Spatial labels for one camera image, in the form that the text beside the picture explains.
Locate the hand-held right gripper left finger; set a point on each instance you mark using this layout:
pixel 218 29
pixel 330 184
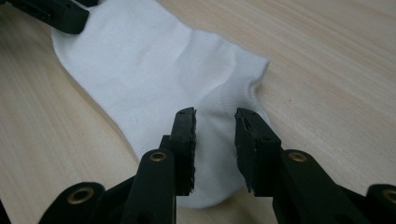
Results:
pixel 185 149

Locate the white ankle sock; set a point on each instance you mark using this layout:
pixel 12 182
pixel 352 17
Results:
pixel 140 77

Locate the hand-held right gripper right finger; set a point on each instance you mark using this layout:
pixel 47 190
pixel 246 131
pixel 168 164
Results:
pixel 257 155

